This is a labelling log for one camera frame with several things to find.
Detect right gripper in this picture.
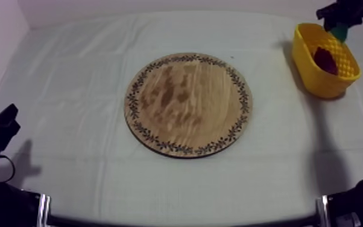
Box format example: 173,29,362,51
315,2,363,33

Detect green toy pear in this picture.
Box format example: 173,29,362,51
330,23,349,43

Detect yellow plastic basket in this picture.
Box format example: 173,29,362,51
292,22,362,99

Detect round wooden board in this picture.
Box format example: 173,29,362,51
124,52,254,159

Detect purple toy grapes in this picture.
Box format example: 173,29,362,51
313,46,339,76

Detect silver metal bar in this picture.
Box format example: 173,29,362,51
37,193,51,227

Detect black cable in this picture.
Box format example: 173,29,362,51
0,154,16,184

